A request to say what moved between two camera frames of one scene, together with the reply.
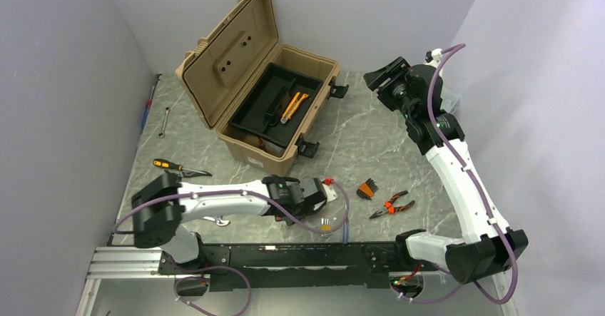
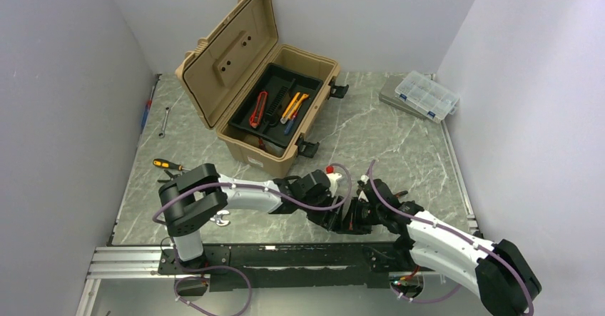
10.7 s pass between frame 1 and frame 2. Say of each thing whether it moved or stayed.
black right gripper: moved
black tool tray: stayed
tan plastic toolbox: stayed
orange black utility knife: stayed
